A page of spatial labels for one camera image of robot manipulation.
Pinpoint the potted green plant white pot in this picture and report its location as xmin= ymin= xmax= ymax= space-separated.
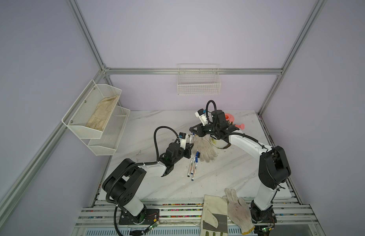
xmin=209 ymin=135 xmax=231 ymax=149

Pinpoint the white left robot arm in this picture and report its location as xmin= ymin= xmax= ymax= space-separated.
xmin=102 ymin=142 xmax=193 ymax=218

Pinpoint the upper white mesh shelf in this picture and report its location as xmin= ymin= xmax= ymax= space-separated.
xmin=62 ymin=80 xmax=122 ymax=139

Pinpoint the black corrugated cable right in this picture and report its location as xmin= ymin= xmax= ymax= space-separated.
xmin=205 ymin=99 xmax=218 ymax=124

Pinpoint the beige cloth in shelf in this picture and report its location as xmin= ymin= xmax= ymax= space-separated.
xmin=86 ymin=95 xmax=120 ymax=131

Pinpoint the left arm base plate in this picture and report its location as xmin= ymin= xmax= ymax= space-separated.
xmin=118 ymin=208 xmax=160 ymax=225

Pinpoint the pink watering can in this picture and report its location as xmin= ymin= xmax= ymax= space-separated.
xmin=225 ymin=113 xmax=245 ymax=130

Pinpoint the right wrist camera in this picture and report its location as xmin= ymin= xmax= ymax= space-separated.
xmin=195 ymin=109 xmax=209 ymax=126

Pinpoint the white wire wall basket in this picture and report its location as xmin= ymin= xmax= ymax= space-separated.
xmin=177 ymin=64 xmax=221 ymax=95

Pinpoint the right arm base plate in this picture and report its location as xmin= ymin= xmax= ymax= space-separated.
xmin=250 ymin=200 xmax=277 ymax=224

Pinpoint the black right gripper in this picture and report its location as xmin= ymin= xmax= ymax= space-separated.
xmin=188 ymin=122 xmax=218 ymax=138

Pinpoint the white knit glove on table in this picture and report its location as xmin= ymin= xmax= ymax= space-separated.
xmin=192 ymin=136 xmax=218 ymax=163

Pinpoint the beige leather work glove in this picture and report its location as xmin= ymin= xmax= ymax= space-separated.
xmin=200 ymin=195 xmax=228 ymax=236

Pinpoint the white knit glove front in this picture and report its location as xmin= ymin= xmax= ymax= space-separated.
xmin=224 ymin=188 xmax=255 ymax=235

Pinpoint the white mesh shelf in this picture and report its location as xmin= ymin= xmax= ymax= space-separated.
xmin=88 ymin=106 xmax=130 ymax=156
xmin=62 ymin=80 xmax=122 ymax=139

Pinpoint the black corrugated cable left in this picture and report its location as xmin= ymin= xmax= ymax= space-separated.
xmin=105 ymin=126 xmax=180 ymax=204

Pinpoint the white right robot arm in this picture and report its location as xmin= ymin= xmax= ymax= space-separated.
xmin=189 ymin=109 xmax=291 ymax=211

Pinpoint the lower white mesh shelf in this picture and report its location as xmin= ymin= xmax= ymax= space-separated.
xmin=88 ymin=106 xmax=130 ymax=156

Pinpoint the black corrugated cable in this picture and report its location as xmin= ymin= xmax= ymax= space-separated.
xmin=205 ymin=99 xmax=218 ymax=124
xmin=105 ymin=126 xmax=180 ymax=204

